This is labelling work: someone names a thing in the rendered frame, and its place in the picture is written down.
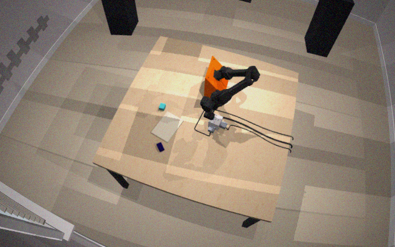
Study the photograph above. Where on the teal cube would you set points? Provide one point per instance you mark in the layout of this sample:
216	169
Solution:
162	106

